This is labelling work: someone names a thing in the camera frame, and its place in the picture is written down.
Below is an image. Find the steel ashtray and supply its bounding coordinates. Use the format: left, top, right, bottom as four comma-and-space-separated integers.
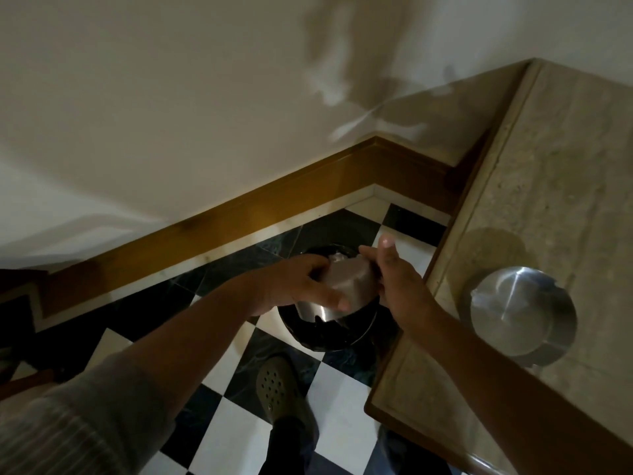
459, 266, 578, 368
295, 254, 382, 325

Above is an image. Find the marble top wooden table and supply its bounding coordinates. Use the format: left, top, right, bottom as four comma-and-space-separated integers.
364, 58, 633, 475

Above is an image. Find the person's right forearm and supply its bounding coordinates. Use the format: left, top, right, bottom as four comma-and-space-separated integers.
402, 311, 633, 475

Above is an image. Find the brown wooden baseboard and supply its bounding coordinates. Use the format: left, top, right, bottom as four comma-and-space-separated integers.
36, 135, 495, 318

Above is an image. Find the person's left forearm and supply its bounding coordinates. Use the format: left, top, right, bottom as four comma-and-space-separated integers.
116, 279, 260, 433

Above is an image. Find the black round waste bin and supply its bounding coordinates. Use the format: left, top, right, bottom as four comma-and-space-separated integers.
276, 244, 392, 353

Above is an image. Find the dark trouser leg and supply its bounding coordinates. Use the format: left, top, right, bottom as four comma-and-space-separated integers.
258, 415, 318, 475

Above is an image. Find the olive green clog shoe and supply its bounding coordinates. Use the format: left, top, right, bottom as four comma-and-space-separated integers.
255, 355, 318, 441

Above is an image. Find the grey striped shirt sleeve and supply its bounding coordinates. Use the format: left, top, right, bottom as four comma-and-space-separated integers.
0, 351, 176, 475

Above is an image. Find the person's left hand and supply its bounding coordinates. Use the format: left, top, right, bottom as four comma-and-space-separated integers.
246, 254, 353, 318

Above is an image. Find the person's right hand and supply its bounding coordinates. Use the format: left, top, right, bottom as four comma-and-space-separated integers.
358, 235, 448, 337

